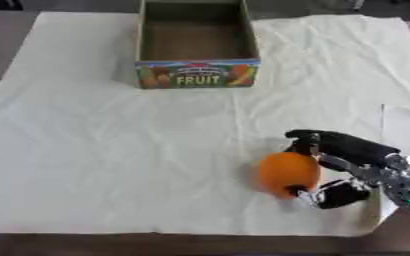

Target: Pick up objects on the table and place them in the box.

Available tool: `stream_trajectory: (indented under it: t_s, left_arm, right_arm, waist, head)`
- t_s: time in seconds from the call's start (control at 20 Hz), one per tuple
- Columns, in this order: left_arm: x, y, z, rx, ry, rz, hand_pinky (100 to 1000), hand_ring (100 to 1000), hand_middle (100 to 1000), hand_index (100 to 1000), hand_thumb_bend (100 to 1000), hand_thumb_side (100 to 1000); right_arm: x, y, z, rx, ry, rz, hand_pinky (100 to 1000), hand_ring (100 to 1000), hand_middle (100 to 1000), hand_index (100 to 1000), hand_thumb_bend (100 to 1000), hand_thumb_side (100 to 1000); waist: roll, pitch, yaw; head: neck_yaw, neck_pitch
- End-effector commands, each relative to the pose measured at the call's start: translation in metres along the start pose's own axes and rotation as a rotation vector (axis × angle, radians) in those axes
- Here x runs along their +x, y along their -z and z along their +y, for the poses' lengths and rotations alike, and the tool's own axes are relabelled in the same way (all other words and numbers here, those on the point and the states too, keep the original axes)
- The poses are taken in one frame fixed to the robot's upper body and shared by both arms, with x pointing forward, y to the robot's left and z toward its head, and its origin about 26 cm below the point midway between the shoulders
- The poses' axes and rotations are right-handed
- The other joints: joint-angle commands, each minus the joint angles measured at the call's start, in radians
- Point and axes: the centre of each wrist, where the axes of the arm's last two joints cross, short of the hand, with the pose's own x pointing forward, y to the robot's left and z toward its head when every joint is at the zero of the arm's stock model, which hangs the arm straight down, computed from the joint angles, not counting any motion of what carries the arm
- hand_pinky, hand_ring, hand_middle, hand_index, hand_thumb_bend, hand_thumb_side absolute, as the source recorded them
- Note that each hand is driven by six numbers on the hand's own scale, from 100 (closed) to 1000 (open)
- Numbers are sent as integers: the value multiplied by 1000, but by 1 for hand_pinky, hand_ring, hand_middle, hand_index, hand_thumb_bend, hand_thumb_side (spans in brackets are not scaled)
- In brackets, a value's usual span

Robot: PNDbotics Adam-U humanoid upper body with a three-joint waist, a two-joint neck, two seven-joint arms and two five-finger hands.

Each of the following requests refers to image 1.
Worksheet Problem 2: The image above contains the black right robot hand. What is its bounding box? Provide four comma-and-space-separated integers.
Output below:
283, 128, 403, 210

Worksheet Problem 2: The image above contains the orange toy fruit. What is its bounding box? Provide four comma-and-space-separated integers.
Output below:
255, 151, 323, 200

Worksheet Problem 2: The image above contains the printed cardboard fruit box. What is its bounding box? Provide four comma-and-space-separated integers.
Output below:
133, 0, 263, 90

